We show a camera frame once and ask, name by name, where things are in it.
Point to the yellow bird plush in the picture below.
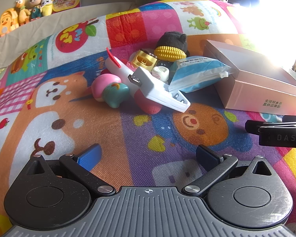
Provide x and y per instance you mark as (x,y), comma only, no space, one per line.
(22,9)

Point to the black round object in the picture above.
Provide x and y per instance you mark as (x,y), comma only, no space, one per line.
(164,64)

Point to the pink peach toy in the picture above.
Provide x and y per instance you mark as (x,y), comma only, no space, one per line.
(102,86)

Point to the pink cardboard box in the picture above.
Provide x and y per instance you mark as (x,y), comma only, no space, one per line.
(251,96)

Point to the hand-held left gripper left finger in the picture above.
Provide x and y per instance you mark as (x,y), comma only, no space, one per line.
(88,158)

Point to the blue white striped packet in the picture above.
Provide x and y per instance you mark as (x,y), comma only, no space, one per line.
(194,76)

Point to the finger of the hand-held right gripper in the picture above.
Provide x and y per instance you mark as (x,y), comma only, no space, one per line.
(283,137)
(252,126)

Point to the yellow ribbed corn toy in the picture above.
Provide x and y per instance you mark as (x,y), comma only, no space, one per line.
(169,53)

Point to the baby doll in green overalls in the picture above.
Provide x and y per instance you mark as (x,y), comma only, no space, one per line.
(35,5)

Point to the small white jar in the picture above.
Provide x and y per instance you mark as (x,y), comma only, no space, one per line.
(160,74)

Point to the teal toy figure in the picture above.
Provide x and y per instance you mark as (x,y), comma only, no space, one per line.
(116,95)

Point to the banana plush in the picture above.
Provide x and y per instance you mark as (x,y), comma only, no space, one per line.
(46,6)

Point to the gold pudding toy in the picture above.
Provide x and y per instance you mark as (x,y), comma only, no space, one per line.
(143,59)

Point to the black plush toy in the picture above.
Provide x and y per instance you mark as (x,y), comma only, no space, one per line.
(171,40)

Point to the orange duck plush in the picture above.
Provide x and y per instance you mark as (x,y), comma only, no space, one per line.
(6,22)

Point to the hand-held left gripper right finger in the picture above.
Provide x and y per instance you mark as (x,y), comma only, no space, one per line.
(208,158)

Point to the white toy rocket red fin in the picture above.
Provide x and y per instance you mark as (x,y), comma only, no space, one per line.
(118,70)

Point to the white grey plug adapter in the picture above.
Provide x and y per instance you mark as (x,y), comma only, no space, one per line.
(157,91)

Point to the colourful cartoon play mat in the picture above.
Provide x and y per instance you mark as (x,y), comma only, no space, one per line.
(64,108)

